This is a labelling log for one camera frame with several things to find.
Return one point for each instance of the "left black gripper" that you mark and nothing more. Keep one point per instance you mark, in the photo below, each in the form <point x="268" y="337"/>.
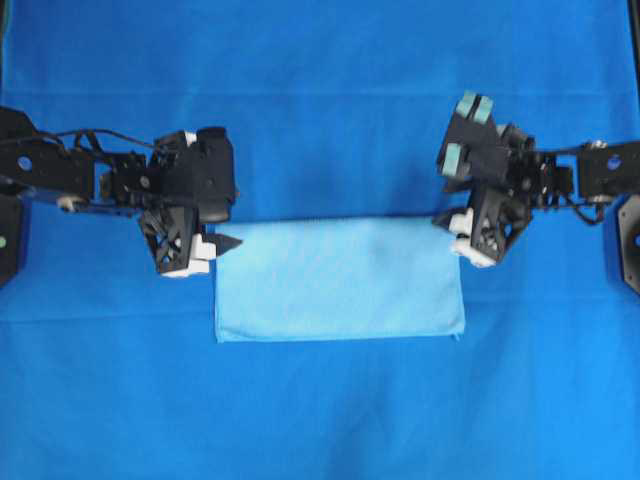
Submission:
<point x="160" y="190"/>

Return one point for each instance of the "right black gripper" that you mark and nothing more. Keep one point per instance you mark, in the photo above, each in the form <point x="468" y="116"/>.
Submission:
<point x="496" y="212"/>

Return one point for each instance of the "light blue towel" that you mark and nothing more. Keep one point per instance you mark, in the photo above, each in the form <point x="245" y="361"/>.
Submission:
<point x="338" y="279"/>

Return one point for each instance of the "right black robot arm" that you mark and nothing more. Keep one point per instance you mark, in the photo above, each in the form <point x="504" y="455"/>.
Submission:
<point x="586" y="179"/>

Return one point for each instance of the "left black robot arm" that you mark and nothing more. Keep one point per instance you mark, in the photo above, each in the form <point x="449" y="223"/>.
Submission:
<point x="38" y="166"/>

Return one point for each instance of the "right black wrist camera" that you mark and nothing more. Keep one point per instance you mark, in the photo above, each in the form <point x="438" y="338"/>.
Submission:
<point x="513" y="153"/>

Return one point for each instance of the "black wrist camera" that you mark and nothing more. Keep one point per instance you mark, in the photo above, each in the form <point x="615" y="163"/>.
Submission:
<point x="216" y="190"/>
<point x="513" y="153"/>

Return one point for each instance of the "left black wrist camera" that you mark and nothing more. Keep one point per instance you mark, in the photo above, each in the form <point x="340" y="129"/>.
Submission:
<point x="216" y="190"/>

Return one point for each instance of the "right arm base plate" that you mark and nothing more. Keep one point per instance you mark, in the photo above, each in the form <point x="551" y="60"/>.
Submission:
<point x="621" y="245"/>

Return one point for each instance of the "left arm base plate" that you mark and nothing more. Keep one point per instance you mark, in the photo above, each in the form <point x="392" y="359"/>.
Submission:
<point x="11" y="232"/>

